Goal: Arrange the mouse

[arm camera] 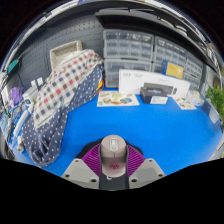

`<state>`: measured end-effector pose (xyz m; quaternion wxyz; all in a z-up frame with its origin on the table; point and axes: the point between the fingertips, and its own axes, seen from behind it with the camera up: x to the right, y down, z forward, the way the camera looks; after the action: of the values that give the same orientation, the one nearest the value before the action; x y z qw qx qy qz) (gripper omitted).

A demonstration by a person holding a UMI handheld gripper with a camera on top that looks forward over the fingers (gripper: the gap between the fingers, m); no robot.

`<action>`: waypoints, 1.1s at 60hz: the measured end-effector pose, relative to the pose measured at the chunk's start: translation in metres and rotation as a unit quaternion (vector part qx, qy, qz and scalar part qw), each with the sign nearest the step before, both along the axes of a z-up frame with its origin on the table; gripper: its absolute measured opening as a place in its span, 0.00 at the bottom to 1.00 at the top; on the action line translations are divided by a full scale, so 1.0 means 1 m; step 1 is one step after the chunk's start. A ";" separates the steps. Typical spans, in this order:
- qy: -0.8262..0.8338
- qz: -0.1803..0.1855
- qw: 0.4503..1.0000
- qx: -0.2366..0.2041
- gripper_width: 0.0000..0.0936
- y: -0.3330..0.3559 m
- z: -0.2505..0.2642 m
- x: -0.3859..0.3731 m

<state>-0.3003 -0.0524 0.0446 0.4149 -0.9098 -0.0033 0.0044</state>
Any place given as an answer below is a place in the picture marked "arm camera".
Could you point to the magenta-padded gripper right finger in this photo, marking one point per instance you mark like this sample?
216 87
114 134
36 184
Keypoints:
148 171

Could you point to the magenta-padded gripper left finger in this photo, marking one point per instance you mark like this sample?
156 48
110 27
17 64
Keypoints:
78 173

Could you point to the beige computer mouse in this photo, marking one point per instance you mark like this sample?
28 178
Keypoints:
113 155

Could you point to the navy polka dot cloth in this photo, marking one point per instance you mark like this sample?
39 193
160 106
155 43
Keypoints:
50 136

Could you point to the small black box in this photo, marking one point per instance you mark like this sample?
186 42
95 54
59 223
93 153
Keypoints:
153 95

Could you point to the colourful sticker sheet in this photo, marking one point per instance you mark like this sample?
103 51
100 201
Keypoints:
185 104
116 99

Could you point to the white and blue tissue box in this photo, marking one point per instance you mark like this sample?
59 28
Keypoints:
196 99

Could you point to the orange yellow object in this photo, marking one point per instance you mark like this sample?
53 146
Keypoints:
100 85

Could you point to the red blue checked cloth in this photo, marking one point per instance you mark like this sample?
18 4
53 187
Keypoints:
63 83

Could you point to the white device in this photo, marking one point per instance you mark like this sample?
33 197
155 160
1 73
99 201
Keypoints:
30 95

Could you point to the long white keyboard box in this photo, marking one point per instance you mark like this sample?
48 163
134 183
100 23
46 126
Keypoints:
131 80

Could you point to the green potted plant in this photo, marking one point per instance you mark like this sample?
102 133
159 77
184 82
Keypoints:
215 100

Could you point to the purple object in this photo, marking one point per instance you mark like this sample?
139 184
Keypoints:
15 96

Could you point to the yellow and blue box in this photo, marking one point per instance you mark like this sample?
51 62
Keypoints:
173 70

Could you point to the white woven basket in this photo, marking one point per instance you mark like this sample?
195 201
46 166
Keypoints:
63 51

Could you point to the teal object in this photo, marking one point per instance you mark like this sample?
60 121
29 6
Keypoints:
13 66

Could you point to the white wall sockets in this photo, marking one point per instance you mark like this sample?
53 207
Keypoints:
37 82

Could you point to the black wall shelf unit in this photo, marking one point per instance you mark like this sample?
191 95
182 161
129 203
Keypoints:
150 20

